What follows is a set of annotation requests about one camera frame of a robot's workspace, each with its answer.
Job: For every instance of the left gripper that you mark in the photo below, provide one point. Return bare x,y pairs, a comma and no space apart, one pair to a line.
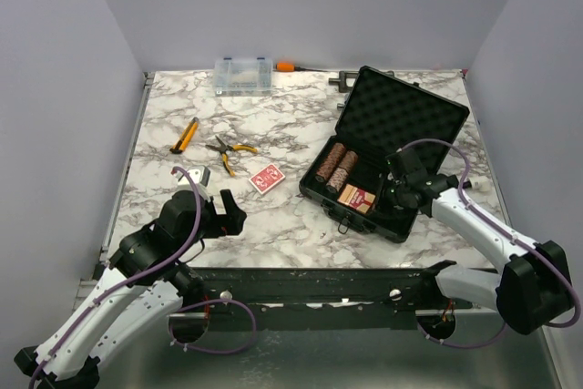
230,223

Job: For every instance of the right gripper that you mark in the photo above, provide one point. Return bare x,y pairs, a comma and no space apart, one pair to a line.
390,179

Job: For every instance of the red backed card deck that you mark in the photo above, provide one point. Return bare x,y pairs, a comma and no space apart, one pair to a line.
267,179

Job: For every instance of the Texas Hold'em card box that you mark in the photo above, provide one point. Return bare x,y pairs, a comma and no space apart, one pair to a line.
357,199

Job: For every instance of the orange black chip roll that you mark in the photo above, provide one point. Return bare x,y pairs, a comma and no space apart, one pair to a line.
326,169
349,161

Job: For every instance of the orange blue chip roll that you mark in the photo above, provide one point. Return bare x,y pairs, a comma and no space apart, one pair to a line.
337,180

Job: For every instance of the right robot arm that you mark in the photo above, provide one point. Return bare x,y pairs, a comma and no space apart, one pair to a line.
530,284

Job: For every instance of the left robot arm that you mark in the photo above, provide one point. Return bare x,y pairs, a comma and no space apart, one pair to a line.
145,280

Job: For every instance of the black poker set case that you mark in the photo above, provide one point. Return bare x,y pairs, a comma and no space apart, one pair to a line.
381,114

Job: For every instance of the yellow black pliers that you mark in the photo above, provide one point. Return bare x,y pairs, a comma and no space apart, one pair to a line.
224,149

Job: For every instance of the chip roll in case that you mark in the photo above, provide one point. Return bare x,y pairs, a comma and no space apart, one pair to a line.
337,152

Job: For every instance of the yellow utility knife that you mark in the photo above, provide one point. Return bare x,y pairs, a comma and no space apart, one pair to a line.
185,138

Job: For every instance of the clear plastic organizer box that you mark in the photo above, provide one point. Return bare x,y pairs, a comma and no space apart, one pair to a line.
242,77

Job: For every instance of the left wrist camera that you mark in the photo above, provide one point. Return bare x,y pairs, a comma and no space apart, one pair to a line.
199,175

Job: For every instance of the black mounting rail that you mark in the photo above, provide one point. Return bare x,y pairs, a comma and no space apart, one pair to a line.
286,299

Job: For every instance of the orange handled screwdriver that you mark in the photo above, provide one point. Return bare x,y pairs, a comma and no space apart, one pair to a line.
285,67

